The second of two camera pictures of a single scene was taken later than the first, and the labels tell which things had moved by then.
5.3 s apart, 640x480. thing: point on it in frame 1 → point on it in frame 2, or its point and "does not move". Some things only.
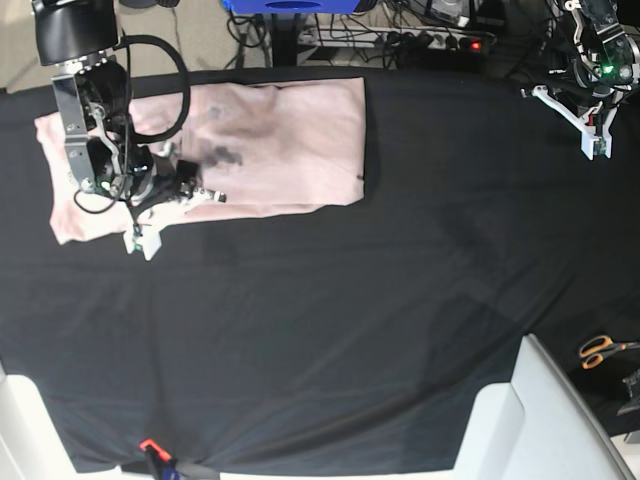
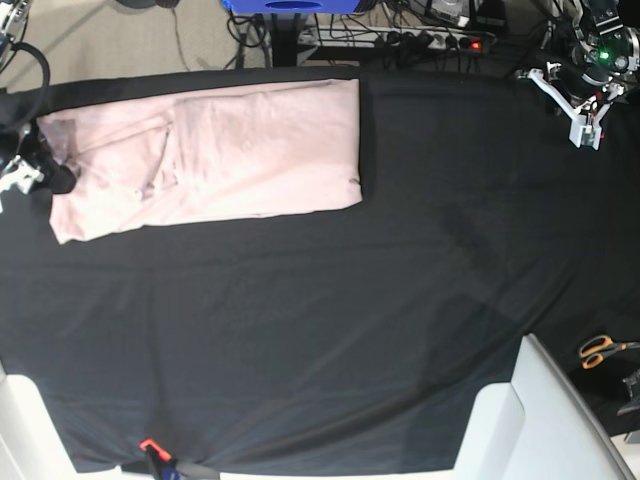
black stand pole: [284, 28] does not move
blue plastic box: [291, 7] does not move
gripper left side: [162, 183] → [58, 178]
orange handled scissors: [596, 349] does not move
